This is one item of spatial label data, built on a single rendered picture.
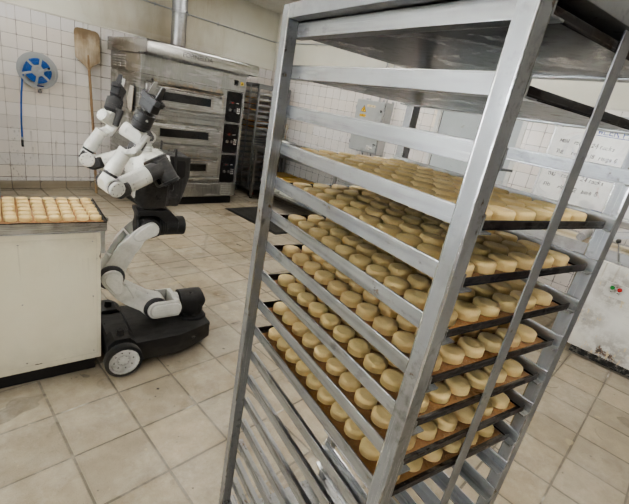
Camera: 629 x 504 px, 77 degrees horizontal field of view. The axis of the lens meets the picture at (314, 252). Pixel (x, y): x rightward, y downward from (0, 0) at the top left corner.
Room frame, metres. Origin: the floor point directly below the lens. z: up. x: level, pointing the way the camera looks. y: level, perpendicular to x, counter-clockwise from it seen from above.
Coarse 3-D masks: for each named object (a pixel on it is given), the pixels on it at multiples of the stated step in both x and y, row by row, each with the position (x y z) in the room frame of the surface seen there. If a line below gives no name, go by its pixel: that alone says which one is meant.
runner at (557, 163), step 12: (432, 132) 1.20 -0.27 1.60; (516, 156) 0.98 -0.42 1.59; (528, 156) 0.96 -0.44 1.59; (540, 156) 0.93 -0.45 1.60; (552, 156) 0.91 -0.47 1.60; (552, 168) 0.89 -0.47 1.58; (564, 168) 0.89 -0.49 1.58; (588, 168) 0.85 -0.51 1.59; (600, 168) 0.83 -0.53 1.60; (612, 168) 0.82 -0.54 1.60; (600, 180) 0.80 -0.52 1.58; (612, 180) 0.81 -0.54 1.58; (624, 180) 0.79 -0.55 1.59
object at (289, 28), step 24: (288, 24) 1.03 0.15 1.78; (288, 48) 1.03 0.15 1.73; (288, 72) 1.04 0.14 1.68; (264, 168) 1.04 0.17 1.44; (264, 192) 1.02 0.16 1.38; (264, 216) 1.03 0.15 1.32; (264, 240) 1.03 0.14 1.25; (240, 360) 1.03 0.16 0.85; (240, 384) 1.03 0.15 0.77; (240, 408) 1.03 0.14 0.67
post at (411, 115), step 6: (408, 108) 1.30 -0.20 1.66; (414, 108) 1.29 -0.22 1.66; (408, 114) 1.29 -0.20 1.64; (414, 114) 1.29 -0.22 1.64; (408, 120) 1.29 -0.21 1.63; (414, 120) 1.29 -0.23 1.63; (408, 126) 1.28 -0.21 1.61; (414, 126) 1.30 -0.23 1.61; (396, 150) 1.31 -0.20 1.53; (402, 150) 1.28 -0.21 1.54; (408, 150) 1.30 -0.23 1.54; (402, 156) 1.29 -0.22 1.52; (318, 474) 1.31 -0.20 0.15
